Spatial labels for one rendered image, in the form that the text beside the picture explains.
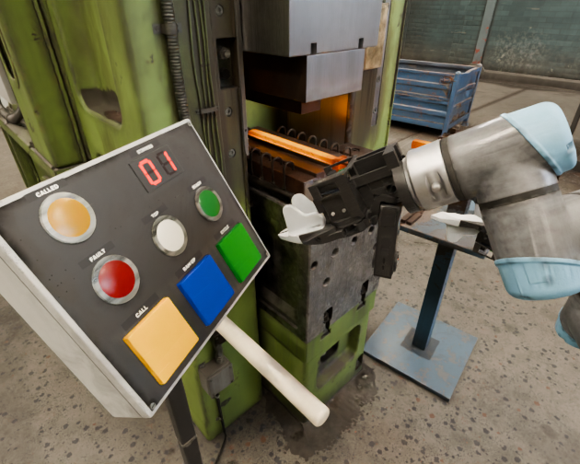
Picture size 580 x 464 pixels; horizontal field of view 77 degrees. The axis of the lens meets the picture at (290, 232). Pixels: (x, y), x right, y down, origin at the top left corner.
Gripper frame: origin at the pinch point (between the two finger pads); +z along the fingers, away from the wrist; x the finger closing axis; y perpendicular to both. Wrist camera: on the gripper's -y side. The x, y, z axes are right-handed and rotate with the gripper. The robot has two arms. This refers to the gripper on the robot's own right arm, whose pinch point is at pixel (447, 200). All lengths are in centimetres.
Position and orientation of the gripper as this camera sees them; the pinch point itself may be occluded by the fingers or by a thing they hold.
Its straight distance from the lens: 85.6
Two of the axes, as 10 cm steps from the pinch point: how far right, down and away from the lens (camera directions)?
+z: -6.9, -3.9, 6.1
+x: 7.2, -3.7, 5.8
